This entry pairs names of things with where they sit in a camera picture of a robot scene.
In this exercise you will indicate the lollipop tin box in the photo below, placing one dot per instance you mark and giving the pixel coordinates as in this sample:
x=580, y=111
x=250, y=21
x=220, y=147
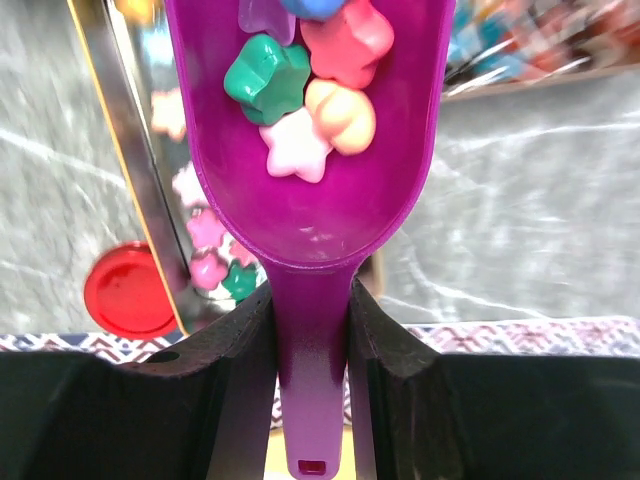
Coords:
x=503, y=46

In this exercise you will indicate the patterned placemat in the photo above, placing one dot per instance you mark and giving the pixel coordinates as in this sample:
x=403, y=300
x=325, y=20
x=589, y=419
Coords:
x=597, y=336

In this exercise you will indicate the pastel star candy tin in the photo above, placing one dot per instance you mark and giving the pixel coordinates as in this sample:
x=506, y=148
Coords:
x=128, y=49

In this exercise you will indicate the red jar lid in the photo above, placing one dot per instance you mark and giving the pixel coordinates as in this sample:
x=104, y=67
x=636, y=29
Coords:
x=125, y=295

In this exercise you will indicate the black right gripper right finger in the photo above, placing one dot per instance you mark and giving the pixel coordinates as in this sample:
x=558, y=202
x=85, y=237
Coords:
x=419, y=414

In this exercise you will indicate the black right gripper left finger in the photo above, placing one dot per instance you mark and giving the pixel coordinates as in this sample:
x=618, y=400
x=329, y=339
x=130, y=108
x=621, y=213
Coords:
x=200, y=409

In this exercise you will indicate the purple plastic scoop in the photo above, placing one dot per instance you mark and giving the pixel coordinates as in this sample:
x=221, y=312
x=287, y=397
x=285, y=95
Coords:
x=312, y=153

